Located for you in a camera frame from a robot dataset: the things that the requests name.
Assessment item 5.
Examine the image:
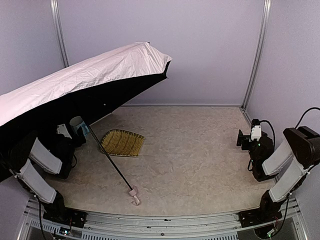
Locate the woven bamboo tray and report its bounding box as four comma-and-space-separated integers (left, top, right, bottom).
100, 129, 146, 158

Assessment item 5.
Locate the light blue enamel mug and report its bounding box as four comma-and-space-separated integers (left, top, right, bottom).
69, 116, 90, 137

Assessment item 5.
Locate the aluminium corner post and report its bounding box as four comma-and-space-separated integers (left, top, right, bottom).
50, 0, 70, 68
241, 0, 272, 112

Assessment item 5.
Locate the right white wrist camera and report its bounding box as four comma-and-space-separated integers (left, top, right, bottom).
250, 118, 262, 141

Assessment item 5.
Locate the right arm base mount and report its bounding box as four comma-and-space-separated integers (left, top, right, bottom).
238, 208, 282, 228

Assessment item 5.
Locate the left aluminium corner post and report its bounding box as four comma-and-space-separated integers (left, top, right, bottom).
50, 0, 70, 68

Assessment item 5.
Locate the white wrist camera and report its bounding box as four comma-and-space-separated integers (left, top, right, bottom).
56, 124, 72, 139
250, 118, 262, 141

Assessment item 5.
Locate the right aluminium corner post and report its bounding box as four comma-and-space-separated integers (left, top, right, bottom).
241, 0, 272, 112

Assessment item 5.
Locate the pink and black umbrella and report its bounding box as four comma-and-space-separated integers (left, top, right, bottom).
0, 41, 173, 207

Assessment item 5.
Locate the aluminium front rail frame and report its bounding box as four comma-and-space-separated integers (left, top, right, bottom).
16, 199, 309, 240

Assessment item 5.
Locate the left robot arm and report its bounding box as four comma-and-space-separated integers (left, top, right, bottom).
0, 130, 86, 219

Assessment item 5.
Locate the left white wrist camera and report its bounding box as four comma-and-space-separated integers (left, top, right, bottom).
56, 124, 72, 139

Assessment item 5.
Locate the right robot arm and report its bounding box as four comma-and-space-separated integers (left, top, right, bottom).
236, 118, 320, 221

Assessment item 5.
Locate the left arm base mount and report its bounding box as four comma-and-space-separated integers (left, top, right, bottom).
43, 208, 87, 229

